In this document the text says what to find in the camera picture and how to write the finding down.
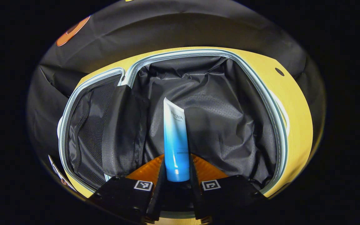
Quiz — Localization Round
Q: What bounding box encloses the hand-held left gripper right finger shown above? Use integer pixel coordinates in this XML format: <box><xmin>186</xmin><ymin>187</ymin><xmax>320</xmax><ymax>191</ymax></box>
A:
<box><xmin>189</xmin><ymin>153</ymin><xmax>269</xmax><ymax>224</ymax></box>

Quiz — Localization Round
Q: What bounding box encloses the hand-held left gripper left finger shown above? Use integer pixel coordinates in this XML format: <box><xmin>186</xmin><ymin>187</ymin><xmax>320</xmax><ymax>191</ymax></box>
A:
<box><xmin>88</xmin><ymin>154</ymin><xmax>168</xmax><ymax>224</ymax></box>

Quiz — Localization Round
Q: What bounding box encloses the blue and white tube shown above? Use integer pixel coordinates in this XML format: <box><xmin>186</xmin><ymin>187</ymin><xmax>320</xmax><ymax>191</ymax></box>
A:
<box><xmin>163</xmin><ymin>97</ymin><xmax>190</xmax><ymax>183</ymax></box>

